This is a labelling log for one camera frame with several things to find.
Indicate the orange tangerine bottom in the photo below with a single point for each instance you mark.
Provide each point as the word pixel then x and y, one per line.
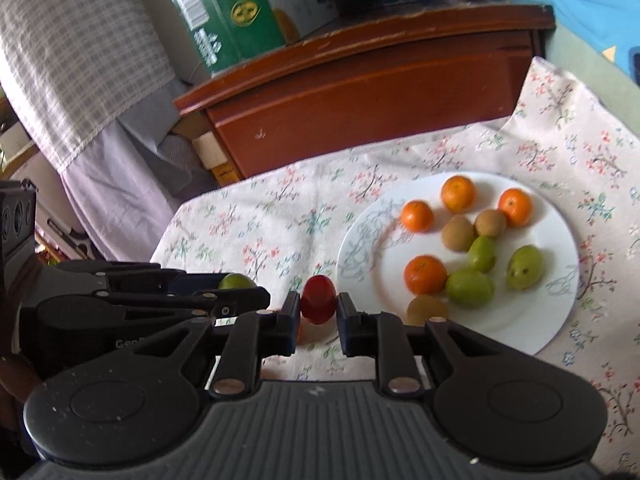
pixel 300 333

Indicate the small green fruit left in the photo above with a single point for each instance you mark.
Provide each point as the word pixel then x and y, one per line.
pixel 235 281

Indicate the brown kiwi middle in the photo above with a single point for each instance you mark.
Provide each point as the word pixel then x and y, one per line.
pixel 458 234

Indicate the white round plate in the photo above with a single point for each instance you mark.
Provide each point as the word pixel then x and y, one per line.
pixel 376 249

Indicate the green milk carton box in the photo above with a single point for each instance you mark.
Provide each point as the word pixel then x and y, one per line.
pixel 229 32

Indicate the small cardboard box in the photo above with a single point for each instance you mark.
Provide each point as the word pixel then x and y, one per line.
pixel 213 159

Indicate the green round fruit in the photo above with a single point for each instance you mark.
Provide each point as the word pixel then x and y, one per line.
pixel 482 255

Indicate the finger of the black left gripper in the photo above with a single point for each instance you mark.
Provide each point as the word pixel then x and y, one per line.
pixel 87 277
pixel 73 312

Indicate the green fruit bottom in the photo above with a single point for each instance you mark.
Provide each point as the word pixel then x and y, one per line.
pixel 469 288

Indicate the red cherry tomato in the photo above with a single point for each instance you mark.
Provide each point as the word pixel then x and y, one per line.
pixel 319 300

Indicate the floral tablecloth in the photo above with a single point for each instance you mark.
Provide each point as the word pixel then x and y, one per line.
pixel 281 228

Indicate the checkered grey cloth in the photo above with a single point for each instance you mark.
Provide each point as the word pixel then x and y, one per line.
pixel 93 87

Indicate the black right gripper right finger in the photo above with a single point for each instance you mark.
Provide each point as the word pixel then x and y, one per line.
pixel 494 403

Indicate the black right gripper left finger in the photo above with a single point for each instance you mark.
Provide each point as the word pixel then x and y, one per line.
pixel 139 403

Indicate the brown kiwi left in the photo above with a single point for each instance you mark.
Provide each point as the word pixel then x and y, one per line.
pixel 490 223

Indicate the brown wooden cabinet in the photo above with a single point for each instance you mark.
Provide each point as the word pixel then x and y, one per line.
pixel 400 72

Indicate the large orange tangerine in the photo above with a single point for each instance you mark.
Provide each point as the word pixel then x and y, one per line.
pixel 517 206

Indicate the orange tangerine top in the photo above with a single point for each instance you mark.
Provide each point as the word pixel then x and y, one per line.
pixel 458 194

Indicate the large green mango fruit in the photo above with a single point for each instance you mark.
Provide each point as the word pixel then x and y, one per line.
pixel 525 267

